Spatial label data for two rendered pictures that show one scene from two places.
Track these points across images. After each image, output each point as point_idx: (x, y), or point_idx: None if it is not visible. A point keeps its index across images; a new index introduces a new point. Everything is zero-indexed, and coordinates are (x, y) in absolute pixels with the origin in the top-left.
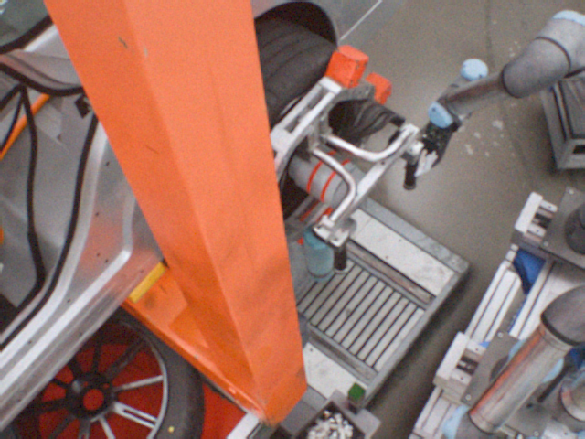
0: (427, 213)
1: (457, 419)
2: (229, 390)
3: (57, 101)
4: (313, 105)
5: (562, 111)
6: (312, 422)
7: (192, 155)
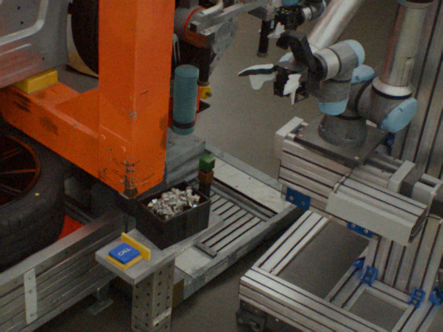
0: (274, 174)
1: (289, 54)
2: (101, 136)
3: None
4: None
5: None
6: (165, 192)
7: None
